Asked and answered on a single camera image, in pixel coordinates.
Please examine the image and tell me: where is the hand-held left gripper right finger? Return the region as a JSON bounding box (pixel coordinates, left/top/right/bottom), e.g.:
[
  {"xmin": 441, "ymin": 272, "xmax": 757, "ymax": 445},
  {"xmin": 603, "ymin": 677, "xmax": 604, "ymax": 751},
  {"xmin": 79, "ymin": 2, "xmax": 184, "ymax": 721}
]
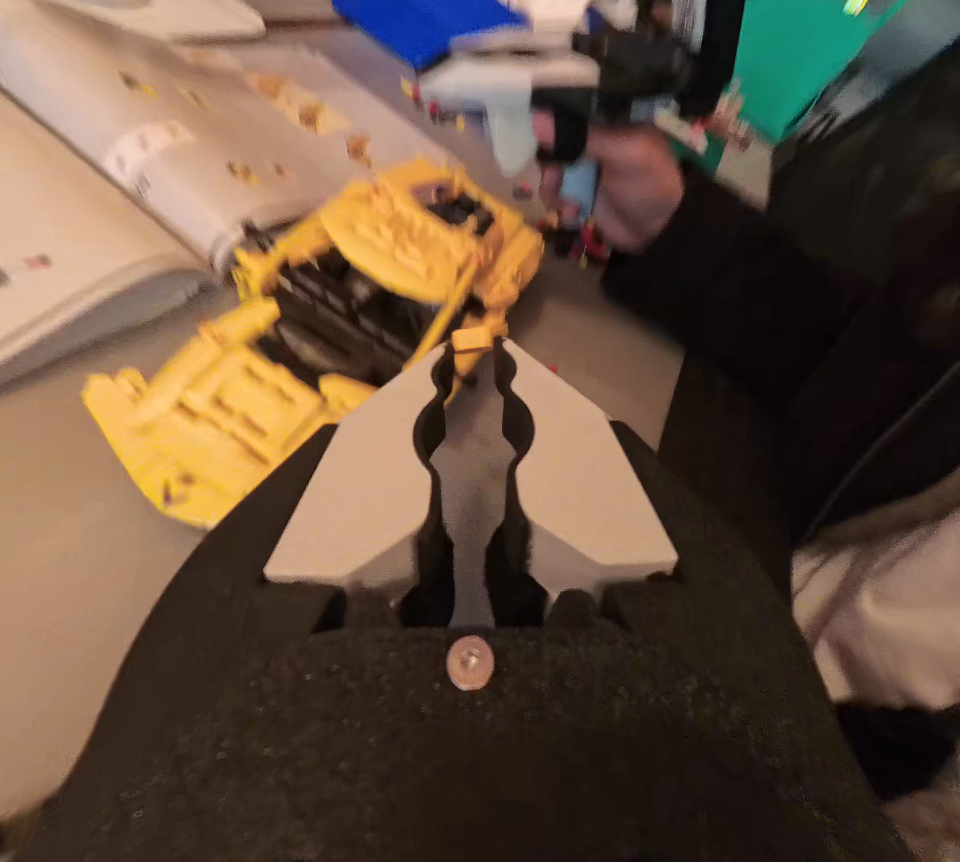
[{"xmin": 495, "ymin": 339, "xmax": 681, "ymax": 595}]

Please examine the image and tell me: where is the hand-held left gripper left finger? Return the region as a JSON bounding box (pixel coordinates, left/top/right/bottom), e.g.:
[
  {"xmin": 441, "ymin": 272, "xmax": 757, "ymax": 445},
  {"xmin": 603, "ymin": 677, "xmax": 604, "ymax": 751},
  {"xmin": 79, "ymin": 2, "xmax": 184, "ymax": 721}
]
[{"xmin": 263, "ymin": 343, "xmax": 456, "ymax": 608}]

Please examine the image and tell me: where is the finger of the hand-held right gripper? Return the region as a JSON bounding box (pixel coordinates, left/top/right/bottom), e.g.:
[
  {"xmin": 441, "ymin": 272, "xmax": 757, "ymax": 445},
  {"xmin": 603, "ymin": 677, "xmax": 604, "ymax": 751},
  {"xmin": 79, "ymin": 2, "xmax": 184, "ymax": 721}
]
[
  {"xmin": 417, "ymin": 57, "xmax": 603, "ymax": 107},
  {"xmin": 446, "ymin": 24, "xmax": 603, "ymax": 63}
]

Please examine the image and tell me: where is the yellow toy brick car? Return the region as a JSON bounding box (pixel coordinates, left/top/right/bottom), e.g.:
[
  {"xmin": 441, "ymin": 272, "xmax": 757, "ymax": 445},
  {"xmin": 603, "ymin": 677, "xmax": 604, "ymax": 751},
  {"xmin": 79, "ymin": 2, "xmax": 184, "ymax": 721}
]
[{"xmin": 80, "ymin": 156, "xmax": 549, "ymax": 531}]

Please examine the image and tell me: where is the person's right forearm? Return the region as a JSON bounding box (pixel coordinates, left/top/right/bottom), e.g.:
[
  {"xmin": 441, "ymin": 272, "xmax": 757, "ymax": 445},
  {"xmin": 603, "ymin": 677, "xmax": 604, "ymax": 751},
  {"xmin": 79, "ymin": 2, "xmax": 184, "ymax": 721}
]
[{"xmin": 600, "ymin": 161, "xmax": 909, "ymax": 398}]

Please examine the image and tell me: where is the grey desk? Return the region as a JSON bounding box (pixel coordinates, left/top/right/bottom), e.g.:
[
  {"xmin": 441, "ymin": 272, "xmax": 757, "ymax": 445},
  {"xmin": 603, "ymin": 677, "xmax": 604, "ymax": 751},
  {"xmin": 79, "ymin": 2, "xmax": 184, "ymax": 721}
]
[{"xmin": 0, "ymin": 15, "xmax": 774, "ymax": 826}]

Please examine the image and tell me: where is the person's right hand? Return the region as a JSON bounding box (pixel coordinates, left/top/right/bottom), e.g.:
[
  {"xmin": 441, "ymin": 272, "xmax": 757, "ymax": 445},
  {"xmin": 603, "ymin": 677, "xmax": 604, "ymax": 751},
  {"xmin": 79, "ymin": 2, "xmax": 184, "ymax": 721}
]
[{"xmin": 535, "ymin": 122, "xmax": 689, "ymax": 257}]

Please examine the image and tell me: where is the teal tray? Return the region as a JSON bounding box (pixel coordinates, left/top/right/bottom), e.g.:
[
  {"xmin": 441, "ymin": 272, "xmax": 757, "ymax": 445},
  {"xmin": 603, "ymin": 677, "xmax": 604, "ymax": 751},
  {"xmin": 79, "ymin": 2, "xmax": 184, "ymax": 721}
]
[{"xmin": 651, "ymin": 103, "xmax": 753, "ymax": 175}]

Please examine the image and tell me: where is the black curved pole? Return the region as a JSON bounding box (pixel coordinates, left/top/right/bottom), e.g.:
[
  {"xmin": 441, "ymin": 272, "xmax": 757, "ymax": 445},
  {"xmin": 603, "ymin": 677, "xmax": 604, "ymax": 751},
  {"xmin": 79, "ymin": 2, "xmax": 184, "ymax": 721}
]
[{"xmin": 671, "ymin": 0, "xmax": 765, "ymax": 122}]

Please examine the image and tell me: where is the green bin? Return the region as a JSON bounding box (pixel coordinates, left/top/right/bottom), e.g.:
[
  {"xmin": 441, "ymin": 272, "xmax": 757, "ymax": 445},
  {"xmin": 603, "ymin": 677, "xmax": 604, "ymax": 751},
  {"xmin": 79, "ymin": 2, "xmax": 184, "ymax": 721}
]
[{"xmin": 729, "ymin": 0, "xmax": 918, "ymax": 145}]

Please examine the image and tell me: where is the person's white shirt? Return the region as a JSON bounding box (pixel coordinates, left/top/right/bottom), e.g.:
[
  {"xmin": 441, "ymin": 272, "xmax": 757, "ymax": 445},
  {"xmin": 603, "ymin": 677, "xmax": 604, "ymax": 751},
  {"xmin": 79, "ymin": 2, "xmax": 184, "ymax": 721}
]
[{"xmin": 789, "ymin": 471, "xmax": 960, "ymax": 715}]

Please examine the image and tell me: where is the white parts instruction booklet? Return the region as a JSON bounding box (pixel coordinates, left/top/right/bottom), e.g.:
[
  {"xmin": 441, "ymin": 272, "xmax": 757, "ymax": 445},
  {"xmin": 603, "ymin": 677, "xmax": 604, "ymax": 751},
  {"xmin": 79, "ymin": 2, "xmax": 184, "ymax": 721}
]
[{"xmin": 0, "ymin": 0, "xmax": 453, "ymax": 385}]

